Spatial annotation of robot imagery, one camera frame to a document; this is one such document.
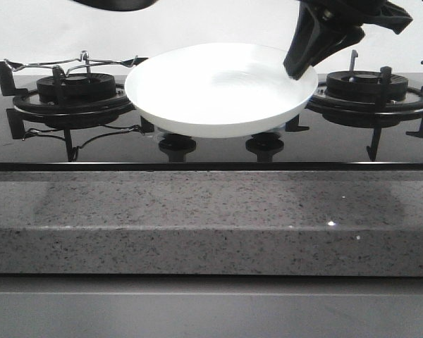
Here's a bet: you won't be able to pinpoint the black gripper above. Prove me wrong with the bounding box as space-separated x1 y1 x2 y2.
283 1 413 80

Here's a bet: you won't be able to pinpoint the white round plate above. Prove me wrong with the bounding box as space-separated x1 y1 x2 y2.
125 43 318 138

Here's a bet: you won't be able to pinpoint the black frying pan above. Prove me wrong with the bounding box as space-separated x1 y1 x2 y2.
75 0 157 12

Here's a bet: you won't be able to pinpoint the right black gas burner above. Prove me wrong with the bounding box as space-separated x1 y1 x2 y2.
325 70 408 102

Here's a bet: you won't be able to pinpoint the black gas burner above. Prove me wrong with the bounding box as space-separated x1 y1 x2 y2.
325 70 408 102
36 73 116 104

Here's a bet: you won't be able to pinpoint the right black pan support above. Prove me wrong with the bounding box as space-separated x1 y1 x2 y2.
274 66 423 165

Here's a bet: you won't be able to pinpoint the black glass cooktop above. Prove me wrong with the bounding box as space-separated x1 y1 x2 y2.
0 90 423 171

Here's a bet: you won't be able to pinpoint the left black gas burner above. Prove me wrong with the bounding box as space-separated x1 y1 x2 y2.
36 73 116 104

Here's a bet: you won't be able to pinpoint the grey cabinet front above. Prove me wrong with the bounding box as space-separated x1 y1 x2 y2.
0 276 423 337

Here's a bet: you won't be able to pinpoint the silver wire pan rack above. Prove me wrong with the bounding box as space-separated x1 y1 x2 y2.
4 50 147 76

